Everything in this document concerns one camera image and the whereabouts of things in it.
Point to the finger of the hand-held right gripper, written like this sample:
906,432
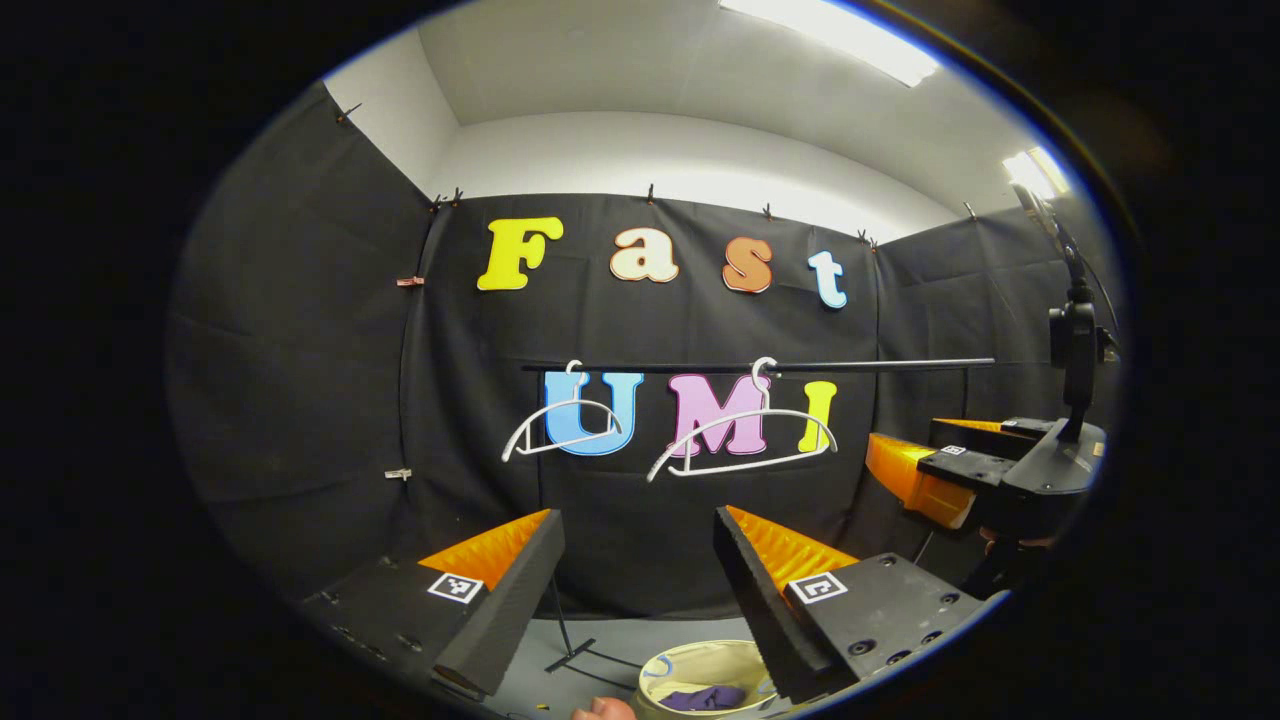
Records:
900,470
975,437

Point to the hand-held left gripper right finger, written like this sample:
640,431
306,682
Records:
760,610

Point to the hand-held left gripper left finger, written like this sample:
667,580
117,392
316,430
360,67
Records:
510,610

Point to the cream laundry hamper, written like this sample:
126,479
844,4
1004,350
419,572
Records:
700,662

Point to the purple ribbed shirt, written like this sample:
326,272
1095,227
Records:
705,698

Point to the large white clothes hanger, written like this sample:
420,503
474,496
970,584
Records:
765,411

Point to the black clothes rack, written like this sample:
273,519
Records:
880,365

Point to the small white clothes hanger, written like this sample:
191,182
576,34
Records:
575,402

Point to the short ceiling light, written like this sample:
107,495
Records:
1030,170

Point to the black backdrop cloth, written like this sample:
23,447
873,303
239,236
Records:
300,400

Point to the long ceiling light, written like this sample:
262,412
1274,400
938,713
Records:
850,35

